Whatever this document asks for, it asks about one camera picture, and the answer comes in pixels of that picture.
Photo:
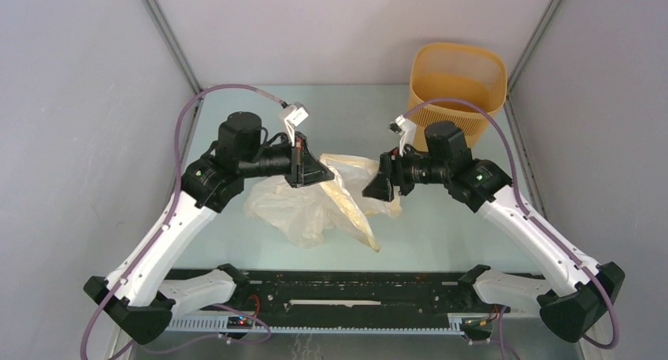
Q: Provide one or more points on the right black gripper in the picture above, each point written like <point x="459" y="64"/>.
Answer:
<point x="380" y="187"/>

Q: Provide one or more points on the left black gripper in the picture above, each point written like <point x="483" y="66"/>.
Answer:
<point x="306" y="170"/>

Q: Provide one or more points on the translucent white yellow trash bag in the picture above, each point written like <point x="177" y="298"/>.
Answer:
<point x="304" y="213"/>

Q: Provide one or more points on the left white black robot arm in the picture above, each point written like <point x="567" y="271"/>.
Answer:
<point x="139" y="296"/>

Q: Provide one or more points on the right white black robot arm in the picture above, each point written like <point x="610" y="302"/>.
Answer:
<point x="574" y="290"/>

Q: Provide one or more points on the orange plastic trash bin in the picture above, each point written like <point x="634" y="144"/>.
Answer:
<point x="453" y="70"/>

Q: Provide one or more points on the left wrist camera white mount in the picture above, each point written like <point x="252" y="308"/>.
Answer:
<point x="292" y="116"/>

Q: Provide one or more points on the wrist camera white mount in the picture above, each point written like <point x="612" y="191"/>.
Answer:
<point x="292" y="116"/>
<point x="406" y="130"/>

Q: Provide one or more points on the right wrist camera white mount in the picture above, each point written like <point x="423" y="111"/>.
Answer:
<point x="406" y="130"/>

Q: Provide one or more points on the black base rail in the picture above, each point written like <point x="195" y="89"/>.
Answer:
<point x="360" y="299"/>

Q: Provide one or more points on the white slotted cable duct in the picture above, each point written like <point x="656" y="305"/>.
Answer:
<point x="230" y="324"/>

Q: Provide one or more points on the left aluminium corner post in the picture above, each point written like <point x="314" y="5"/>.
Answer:
<point x="165" y="30"/>

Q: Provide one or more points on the aluminium corner post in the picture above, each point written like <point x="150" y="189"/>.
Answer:
<point x="165" y="30"/>
<point x="535" y="39"/>

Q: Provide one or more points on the right aluminium corner post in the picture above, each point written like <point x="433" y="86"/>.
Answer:
<point x="535" y="39"/>

